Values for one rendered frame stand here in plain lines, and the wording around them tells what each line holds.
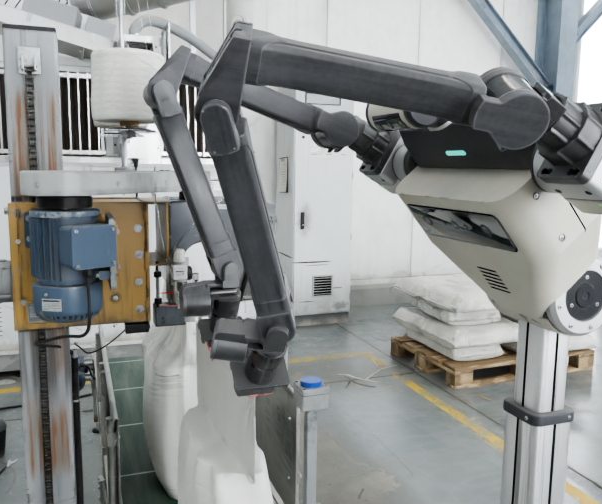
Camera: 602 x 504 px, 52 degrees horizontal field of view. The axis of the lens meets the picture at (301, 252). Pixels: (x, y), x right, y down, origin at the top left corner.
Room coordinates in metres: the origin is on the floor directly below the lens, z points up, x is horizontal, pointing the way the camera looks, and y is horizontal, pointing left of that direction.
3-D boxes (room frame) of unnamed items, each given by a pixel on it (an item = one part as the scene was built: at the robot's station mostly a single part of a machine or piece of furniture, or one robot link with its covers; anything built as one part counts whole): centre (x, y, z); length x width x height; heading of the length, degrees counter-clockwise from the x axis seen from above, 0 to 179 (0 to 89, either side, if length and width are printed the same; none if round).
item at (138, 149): (3.97, 1.05, 1.82); 0.51 x 0.27 x 0.71; 20
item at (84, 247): (1.32, 0.46, 1.25); 0.10 x 0.08 x 0.12; 135
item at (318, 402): (1.63, -0.03, 0.81); 0.08 x 0.08 x 0.06; 20
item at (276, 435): (2.29, 0.18, 0.54); 1.05 x 0.02 x 0.41; 20
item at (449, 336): (4.14, -1.21, 0.32); 0.66 x 0.43 x 0.15; 112
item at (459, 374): (4.44, -1.41, 0.07); 1.20 x 0.82 x 0.14; 112
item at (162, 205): (1.68, 0.40, 1.26); 0.22 x 0.05 x 0.16; 20
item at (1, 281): (1.54, 0.76, 1.14); 0.11 x 0.06 x 0.11; 20
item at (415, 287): (4.51, -1.06, 0.56); 0.66 x 0.43 x 0.15; 108
